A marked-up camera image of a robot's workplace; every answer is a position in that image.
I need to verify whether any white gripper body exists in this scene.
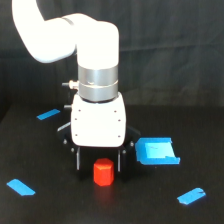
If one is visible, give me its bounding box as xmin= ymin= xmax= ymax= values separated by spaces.
xmin=56 ymin=93 xmax=142 ymax=158

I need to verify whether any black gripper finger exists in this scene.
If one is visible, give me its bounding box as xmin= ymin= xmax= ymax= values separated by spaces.
xmin=75 ymin=148 xmax=93 ymax=181
xmin=117 ymin=149 xmax=136 ymax=182

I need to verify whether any red hexagonal block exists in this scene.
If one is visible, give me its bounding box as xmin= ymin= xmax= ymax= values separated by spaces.
xmin=93 ymin=158 xmax=114 ymax=186

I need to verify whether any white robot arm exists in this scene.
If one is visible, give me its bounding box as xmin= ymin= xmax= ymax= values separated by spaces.
xmin=12 ymin=0 xmax=140 ymax=180

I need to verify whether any blue tape square marker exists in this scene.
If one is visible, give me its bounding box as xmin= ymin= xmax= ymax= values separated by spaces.
xmin=135 ymin=137 xmax=180 ymax=165

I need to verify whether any blue tape strip back left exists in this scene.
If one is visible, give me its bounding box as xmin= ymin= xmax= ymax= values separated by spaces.
xmin=37 ymin=109 xmax=60 ymax=120

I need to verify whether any blue tape strip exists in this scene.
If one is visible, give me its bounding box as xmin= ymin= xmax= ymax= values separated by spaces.
xmin=7 ymin=179 xmax=35 ymax=196
xmin=37 ymin=109 xmax=60 ymax=120
xmin=177 ymin=188 xmax=206 ymax=205

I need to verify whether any blue tape strip front left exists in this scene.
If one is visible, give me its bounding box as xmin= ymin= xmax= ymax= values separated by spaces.
xmin=7 ymin=179 xmax=35 ymax=196

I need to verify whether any blue tape strip front right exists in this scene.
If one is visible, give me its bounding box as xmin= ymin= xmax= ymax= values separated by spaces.
xmin=177 ymin=188 xmax=206 ymax=205

